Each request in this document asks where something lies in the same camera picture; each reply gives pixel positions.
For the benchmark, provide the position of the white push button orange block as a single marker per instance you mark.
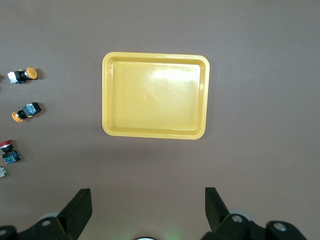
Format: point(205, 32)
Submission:
point(2, 172)

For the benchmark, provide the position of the red mushroom push button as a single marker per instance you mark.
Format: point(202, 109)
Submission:
point(10, 156)

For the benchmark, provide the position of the yellow mushroom push button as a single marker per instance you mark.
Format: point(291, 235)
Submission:
point(30, 73)
point(28, 109)

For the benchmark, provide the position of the yellow plastic tray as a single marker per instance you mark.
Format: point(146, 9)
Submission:
point(155, 100)

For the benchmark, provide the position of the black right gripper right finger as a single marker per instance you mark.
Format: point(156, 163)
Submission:
point(220, 215)

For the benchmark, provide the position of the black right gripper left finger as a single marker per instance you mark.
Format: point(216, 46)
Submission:
point(75, 210)

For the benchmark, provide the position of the brown table mat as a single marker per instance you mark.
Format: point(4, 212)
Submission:
point(250, 155)

